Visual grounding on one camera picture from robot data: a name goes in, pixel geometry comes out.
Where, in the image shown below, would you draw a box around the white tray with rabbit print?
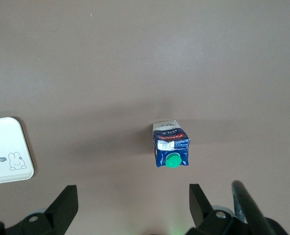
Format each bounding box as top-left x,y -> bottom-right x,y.
0,117 -> 35,186

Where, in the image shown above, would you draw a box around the blue Pascual milk carton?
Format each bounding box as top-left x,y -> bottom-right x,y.
151,119 -> 191,169

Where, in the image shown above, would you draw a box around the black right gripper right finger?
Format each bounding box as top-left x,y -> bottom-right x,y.
185,183 -> 246,235

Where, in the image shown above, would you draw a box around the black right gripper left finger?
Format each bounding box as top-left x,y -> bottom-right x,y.
3,185 -> 79,235

